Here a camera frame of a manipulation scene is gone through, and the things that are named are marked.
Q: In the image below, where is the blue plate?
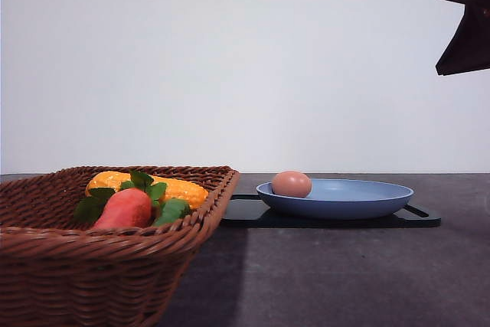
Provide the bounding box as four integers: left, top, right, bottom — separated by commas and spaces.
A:
256, 178, 414, 221

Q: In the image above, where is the orange toy carrot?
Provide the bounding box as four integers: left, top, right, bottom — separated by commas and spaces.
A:
94, 188, 152, 231

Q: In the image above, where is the yellow toy corn cob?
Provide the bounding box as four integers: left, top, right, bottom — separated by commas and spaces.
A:
86, 171, 209, 209

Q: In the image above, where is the black serving tray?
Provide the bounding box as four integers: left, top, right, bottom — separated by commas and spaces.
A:
219, 195, 440, 227

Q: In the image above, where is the brown wicker basket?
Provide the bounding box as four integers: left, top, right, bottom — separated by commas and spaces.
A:
0, 165, 240, 327

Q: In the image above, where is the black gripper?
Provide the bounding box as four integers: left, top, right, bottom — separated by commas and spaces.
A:
436, 0, 490, 76

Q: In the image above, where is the brown egg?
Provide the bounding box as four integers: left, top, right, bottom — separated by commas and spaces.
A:
272, 171, 312, 198

